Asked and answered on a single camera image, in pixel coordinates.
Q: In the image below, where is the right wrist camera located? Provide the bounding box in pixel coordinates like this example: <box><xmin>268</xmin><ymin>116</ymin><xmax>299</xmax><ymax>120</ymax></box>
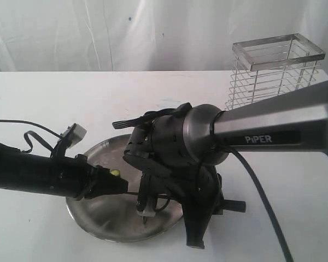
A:
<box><xmin>135</xmin><ymin>174</ymin><xmax>167</xmax><ymax>218</ymax></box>

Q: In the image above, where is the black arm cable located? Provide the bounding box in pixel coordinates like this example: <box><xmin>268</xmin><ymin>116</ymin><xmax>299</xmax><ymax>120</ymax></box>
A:
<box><xmin>112</xmin><ymin>103</ymin><xmax>296</xmax><ymax>262</ymax></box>
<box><xmin>0</xmin><ymin>119</ymin><xmax>61</xmax><ymax>153</ymax></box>

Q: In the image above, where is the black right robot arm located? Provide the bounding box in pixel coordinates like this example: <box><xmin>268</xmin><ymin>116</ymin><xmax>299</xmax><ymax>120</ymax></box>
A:
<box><xmin>113</xmin><ymin>80</ymin><xmax>328</xmax><ymax>249</ymax></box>

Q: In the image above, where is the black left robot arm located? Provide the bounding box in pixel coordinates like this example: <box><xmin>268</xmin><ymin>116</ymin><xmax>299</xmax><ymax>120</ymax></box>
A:
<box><xmin>0</xmin><ymin>143</ymin><xmax>128</xmax><ymax>200</ymax></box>

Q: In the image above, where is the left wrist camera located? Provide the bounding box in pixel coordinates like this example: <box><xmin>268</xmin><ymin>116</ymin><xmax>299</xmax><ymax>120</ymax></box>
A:
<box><xmin>50</xmin><ymin>123</ymin><xmax>87</xmax><ymax>158</ymax></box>

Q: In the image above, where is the black kitchen knife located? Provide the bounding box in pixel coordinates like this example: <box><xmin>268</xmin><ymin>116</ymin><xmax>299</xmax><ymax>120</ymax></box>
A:
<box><xmin>124</xmin><ymin>192</ymin><xmax>139</xmax><ymax>196</ymax></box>

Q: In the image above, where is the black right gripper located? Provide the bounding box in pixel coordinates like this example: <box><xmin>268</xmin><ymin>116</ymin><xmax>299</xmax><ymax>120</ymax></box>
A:
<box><xmin>165</xmin><ymin>164</ymin><xmax>246</xmax><ymax>242</ymax></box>

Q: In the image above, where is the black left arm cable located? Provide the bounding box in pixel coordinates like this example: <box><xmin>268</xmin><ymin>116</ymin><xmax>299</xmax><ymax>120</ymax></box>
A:
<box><xmin>0</xmin><ymin>119</ymin><xmax>61</xmax><ymax>153</ymax></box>

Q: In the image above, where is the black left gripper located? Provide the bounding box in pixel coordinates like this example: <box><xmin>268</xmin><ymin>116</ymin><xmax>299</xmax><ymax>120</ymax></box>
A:
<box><xmin>75</xmin><ymin>154</ymin><xmax>128</xmax><ymax>201</ymax></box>

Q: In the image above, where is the wire metal basket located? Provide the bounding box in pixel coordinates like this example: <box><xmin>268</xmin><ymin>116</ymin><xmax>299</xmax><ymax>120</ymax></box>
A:
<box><xmin>225</xmin><ymin>33</ymin><xmax>326</xmax><ymax>110</ymax></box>

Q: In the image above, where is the round steel plate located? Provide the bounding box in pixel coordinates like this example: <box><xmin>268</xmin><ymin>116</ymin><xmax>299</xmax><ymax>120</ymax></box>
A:
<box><xmin>66</xmin><ymin>134</ymin><xmax>183</xmax><ymax>242</ymax></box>

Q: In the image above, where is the white backdrop curtain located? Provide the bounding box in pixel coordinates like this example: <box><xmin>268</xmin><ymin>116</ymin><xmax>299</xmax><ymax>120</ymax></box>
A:
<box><xmin>0</xmin><ymin>1</ymin><xmax>328</xmax><ymax>74</ymax></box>

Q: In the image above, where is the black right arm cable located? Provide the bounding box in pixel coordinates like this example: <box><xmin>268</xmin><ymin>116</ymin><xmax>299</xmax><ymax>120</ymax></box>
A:
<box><xmin>112</xmin><ymin>103</ymin><xmax>296</xmax><ymax>262</ymax></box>

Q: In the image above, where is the round cut cucumber slice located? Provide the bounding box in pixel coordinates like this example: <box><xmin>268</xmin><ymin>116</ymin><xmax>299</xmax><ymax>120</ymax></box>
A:
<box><xmin>110</xmin><ymin>169</ymin><xmax>120</xmax><ymax>176</ymax></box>

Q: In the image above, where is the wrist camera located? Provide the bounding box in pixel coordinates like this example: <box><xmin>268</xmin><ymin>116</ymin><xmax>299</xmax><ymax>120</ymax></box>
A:
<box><xmin>50</xmin><ymin>123</ymin><xmax>87</xmax><ymax>158</ymax></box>
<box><xmin>135</xmin><ymin>174</ymin><xmax>167</xmax><ymax>218</ymax></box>

